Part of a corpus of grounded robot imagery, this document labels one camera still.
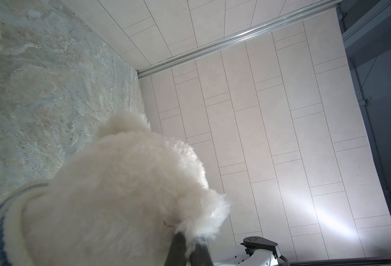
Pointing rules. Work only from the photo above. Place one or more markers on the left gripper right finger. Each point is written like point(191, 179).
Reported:
point(200, 256)

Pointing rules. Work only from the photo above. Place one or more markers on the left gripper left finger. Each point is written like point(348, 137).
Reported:
point(176, 254)

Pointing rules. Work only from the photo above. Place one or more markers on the white plush teddy bear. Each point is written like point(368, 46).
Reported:
point(121, 199)

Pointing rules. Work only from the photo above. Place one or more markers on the blue white striped knit sweater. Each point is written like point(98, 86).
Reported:
point(13, 250)

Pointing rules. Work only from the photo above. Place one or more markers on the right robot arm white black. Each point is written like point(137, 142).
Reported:
point(254, 251)

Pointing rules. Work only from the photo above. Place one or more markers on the right corner aluminium profile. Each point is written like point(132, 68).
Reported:
point(292, 14)

